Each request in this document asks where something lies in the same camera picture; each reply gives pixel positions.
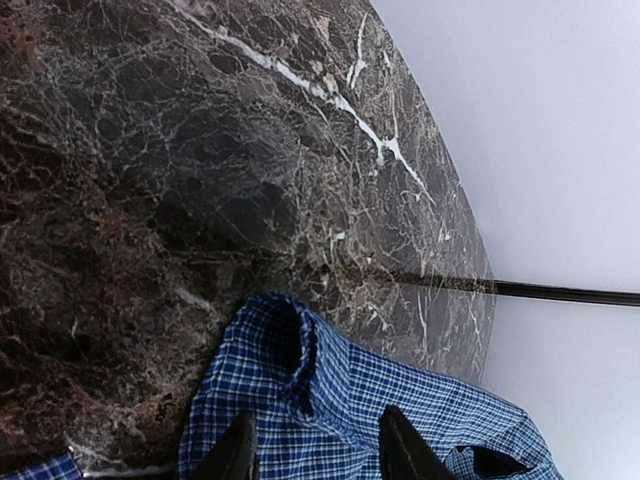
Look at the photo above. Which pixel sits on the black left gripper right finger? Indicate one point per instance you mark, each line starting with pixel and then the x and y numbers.
pixel 403 453

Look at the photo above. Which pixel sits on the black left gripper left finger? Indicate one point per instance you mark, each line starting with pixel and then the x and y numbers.
pixel 234 456

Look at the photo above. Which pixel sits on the blue checkered shirt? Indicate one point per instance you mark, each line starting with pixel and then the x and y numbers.
pixel 153 392

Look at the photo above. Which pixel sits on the black left corner post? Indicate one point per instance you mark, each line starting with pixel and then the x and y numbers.
pixel 523 290

